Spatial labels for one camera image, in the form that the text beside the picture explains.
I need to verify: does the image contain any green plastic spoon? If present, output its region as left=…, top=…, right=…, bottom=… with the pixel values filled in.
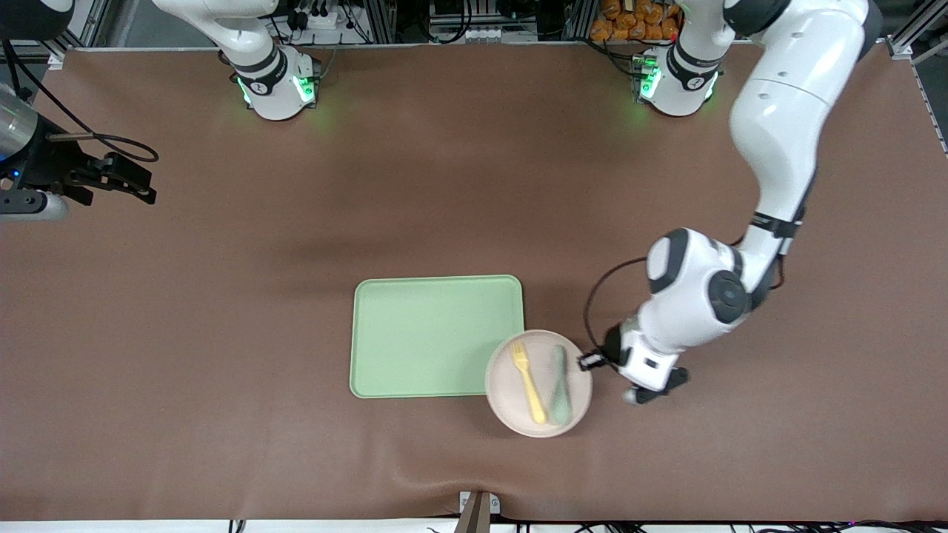
left=549, top=345, right=571, bottom=426

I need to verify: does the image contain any yellow plastic fork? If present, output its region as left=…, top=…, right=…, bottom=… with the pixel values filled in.
left=510, top=341, right=547, bottom=425

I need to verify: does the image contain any round beige plate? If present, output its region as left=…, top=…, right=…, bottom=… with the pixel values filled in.
left=485, top=330, right=593, bottom=438

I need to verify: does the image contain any light green rectangular tray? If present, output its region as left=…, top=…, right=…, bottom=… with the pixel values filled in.
left=350, top=275, right=526, bottom=399

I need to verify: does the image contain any brown table mat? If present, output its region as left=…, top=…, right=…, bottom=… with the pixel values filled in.
left=0, top=41, right=948, bottom=523

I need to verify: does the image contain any white power strip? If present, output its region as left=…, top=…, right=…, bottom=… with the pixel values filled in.
left=293, top=6, right=350, bottom=32

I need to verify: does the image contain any pile of orange items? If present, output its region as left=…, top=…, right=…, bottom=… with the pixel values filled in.
left=590, top=0, right=684, bottom=42

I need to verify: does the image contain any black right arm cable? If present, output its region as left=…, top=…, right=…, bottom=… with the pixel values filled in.
left=0, top=37, right=160, bottom=164

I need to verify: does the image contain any metal table clamp bracket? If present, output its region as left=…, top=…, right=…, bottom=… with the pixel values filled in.
left=459, top=490, right=501, bottom=533

